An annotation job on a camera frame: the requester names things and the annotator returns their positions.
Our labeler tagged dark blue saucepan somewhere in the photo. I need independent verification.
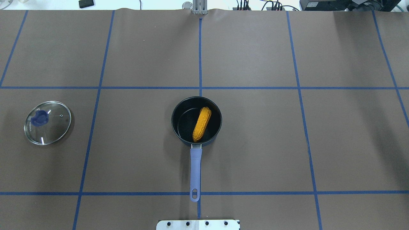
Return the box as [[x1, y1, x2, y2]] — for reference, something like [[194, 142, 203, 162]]
[[171, 96, 222, 202]]

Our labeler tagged yellow toy corn cob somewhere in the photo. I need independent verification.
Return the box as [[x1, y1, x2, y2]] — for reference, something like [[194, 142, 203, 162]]
[[192, 107, 212, 142]]

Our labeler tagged aluminium frame post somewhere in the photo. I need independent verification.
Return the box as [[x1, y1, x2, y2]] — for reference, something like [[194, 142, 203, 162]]
[[192, 0, 208, 15]]

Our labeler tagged small black device on table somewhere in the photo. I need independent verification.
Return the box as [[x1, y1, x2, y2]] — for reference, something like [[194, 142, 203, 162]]
[[78, 0, 95, 9]]

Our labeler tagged glass pot lid blue knob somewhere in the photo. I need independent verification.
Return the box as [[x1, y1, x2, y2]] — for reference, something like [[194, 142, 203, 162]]
[[24, 101, 72, 145]]

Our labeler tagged black orange power strip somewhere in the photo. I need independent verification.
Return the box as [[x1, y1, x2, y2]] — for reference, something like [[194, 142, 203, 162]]
[[233, 0, 284, 11]]

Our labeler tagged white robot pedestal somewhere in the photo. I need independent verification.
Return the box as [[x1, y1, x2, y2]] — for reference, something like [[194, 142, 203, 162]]
[[156, 219, 241, 230]]

